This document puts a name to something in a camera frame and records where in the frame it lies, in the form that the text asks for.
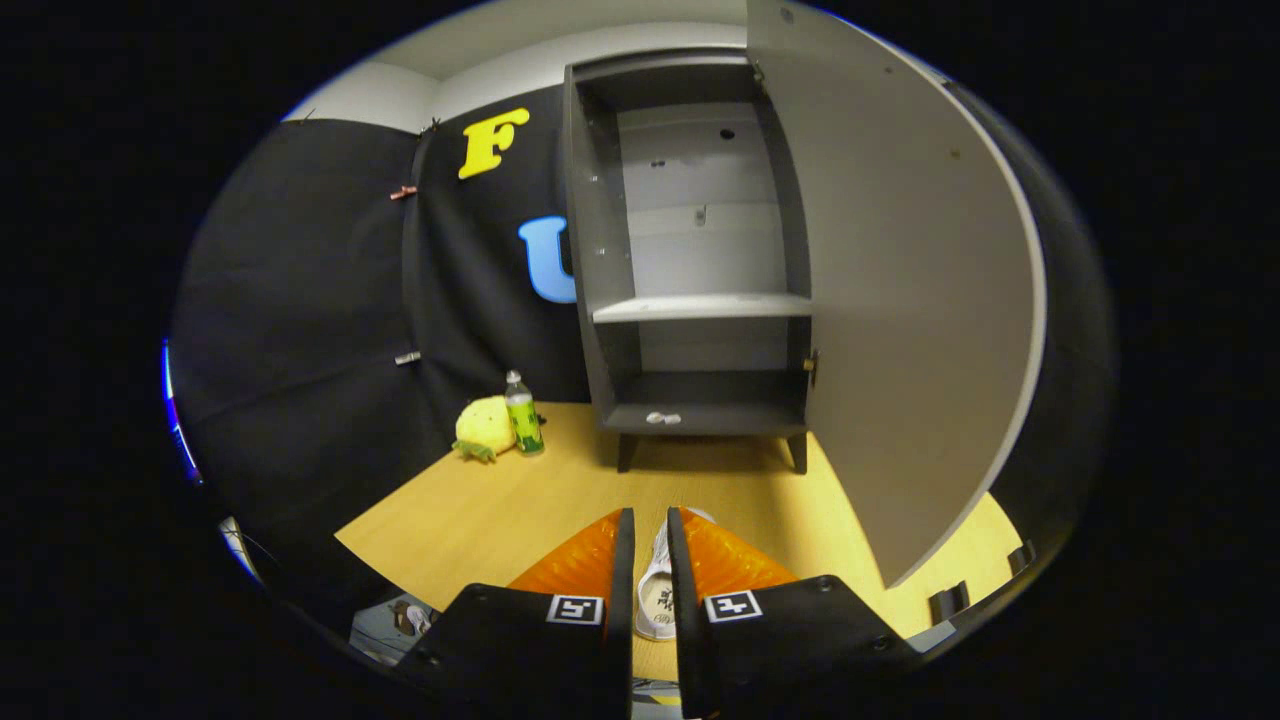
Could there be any black backdrop cloth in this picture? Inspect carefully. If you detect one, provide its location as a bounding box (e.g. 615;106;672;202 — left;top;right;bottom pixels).
168;82;1117;646

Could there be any green label plastic bottle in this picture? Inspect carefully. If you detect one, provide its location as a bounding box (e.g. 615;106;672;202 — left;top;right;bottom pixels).
503;369;547;459

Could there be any yellow plush toy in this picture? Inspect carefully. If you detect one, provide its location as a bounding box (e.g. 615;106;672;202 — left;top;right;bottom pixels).
451;395;521;465

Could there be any beige shoe cabinet door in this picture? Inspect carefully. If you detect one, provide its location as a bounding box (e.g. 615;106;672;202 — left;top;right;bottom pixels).
745;0;1049;590

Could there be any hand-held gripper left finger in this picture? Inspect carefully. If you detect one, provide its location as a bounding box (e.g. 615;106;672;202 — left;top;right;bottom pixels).
398;506;637;720

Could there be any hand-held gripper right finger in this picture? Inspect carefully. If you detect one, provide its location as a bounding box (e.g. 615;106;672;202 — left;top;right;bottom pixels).
664;506;921;720

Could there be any white shoe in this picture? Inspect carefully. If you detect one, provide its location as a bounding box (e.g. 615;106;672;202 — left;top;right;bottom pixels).
633;507;717;642

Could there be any dark grey shoe cabinet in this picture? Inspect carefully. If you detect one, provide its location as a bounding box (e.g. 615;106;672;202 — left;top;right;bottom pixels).
561;47;817;477

